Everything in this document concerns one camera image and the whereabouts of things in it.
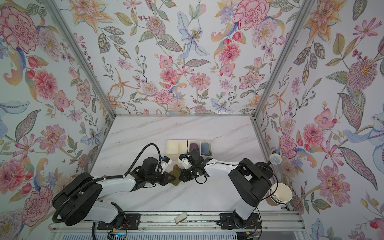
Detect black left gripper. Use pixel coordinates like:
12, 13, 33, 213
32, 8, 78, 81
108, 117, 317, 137
145, 172, 177, 186

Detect green striped sock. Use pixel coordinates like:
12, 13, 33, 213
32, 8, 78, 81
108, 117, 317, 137
170, 164, 182, 186

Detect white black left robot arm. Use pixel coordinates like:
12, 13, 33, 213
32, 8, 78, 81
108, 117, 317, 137
52, 157, 176, 229

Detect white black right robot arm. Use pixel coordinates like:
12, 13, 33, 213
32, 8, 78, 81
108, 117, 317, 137
178, 150, 275, 222

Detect blue rolled sock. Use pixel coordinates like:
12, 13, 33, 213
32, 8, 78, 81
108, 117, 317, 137
200, 142, 212, 156

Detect purple rolled sock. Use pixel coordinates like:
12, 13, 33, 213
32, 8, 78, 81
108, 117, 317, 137
189, 143, 200, 153

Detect cream plastic divided organizer tray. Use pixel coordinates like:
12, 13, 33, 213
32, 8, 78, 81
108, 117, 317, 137
165, 140, 213, 162

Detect black stand shower head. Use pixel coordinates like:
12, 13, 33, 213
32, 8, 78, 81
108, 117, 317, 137
256, 153, 282, 174

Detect stacked paper cups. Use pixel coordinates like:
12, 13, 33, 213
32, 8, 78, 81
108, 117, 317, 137
266, 183, 293, 207

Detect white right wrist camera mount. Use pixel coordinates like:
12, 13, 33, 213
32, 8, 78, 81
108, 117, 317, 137
178, 154, 192, 169

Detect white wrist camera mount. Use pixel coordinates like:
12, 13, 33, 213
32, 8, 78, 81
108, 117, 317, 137
160, 156, 173, 174
178, 154, 192, 169

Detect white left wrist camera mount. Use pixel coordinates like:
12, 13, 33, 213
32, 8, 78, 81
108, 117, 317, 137
160, 156, 173, 174

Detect small grey tag on rail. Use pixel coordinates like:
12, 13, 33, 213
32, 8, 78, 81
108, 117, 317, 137
174, 213, 188, 225

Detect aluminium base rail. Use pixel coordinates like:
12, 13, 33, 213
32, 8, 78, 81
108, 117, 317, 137
47, 211, 307, 234

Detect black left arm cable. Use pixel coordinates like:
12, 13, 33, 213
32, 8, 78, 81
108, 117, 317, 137
52, 142, 163, 224

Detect aluminium corner frame post left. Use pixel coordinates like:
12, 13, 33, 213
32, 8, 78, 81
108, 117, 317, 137
42, 0, 117, 120

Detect aluminium corner frame post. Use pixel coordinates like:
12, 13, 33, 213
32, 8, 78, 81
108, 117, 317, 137
42, 0, 117, 120
253, 0, 314, 121

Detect aluminium corner frame post right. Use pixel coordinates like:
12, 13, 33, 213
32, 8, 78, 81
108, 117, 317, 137
253, 0, 314, 121

